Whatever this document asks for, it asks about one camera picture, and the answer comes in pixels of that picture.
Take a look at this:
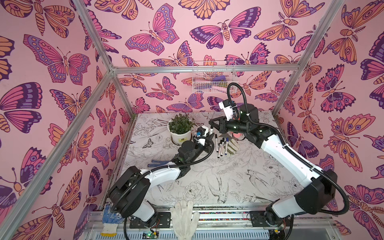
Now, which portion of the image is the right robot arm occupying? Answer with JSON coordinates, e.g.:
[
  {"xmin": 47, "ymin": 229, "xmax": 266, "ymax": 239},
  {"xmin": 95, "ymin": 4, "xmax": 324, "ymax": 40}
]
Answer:
[{"xmin": 209, "ymin": 100, "xmax": 350, "ymax": 226}]

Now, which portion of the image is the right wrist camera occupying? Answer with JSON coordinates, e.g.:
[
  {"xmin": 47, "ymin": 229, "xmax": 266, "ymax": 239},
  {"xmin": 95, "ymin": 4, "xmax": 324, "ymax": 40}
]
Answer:
[{"xmin": 219, "ymin": 100, "xmax": 240, "ymax": 121}]

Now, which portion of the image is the blue dotted knit glove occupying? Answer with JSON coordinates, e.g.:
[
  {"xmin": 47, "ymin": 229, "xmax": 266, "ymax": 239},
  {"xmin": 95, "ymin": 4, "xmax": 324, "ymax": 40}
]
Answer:
[{"xmin": 147, "ymin": 160, "xmax": 172, "ymax": 169}]

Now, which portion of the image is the green circuit board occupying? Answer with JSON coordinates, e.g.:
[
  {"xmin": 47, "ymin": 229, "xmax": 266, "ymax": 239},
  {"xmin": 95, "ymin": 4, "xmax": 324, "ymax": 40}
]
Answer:
[{"xmin": 142, "ymin": 231, "xmax": 159, "ymax": 240}]

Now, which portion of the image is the potted green plant white pot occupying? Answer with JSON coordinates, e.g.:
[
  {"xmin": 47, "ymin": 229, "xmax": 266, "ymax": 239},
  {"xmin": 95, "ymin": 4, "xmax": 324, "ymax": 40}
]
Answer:
[{"xmin": 168, "ymin": 114, "xmax": 196, "ymax": 146}]

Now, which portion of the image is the white knit glove front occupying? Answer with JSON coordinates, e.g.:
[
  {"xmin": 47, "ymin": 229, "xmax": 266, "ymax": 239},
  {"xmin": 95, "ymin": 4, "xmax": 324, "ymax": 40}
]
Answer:
[{"xmin": 170, "ymin": 200, "xmax": 200, "ymax": 240}]

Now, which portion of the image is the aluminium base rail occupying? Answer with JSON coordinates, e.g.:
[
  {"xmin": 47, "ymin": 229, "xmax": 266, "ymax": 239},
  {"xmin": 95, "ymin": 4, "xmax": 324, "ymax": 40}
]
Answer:
[{"xmin": 80, "ymin": 207, "xmax": 349, "ymax": 240}]

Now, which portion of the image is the blue dotted glove on rail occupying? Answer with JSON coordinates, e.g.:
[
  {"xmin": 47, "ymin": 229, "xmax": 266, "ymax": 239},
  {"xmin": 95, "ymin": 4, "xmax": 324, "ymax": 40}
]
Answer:
[{"xmin": 101, "ymin": 203, "xmax": 124, "ymax": 238}]

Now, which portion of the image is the white whiteboard marker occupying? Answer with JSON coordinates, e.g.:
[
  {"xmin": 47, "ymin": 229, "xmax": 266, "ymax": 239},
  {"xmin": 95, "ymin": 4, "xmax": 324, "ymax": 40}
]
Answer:
[{"xmin": 215, "ymin": 134, "xmax": 220, "ymax": 158}]

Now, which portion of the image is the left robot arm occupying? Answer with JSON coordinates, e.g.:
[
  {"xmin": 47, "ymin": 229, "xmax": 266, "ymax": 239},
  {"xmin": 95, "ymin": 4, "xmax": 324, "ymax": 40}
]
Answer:
[{"xmin": 108, "ymin": 134, "xmax": 215, "ymax": 228}]

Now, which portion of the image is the wire basket on wall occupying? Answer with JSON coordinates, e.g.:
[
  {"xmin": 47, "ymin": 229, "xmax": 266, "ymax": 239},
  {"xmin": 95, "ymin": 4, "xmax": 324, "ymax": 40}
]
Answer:
[{"xmin": 191, "ymin": 60, "xmax": 238, "ymax": 94}]

